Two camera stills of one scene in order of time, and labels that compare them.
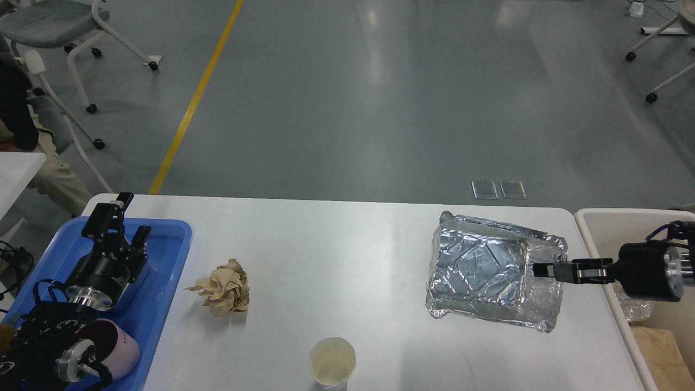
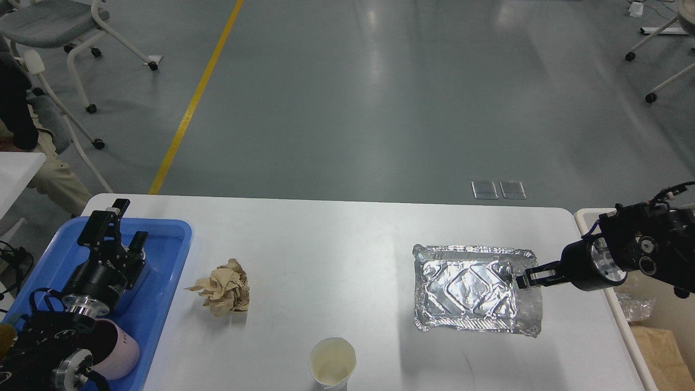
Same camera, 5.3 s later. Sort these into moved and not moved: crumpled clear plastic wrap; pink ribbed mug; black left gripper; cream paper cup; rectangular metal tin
Moved: rectangular metal tin
Not moved: pink ribbed mug; crumpled clear plastic wrap; cream paper cup; black left gripper
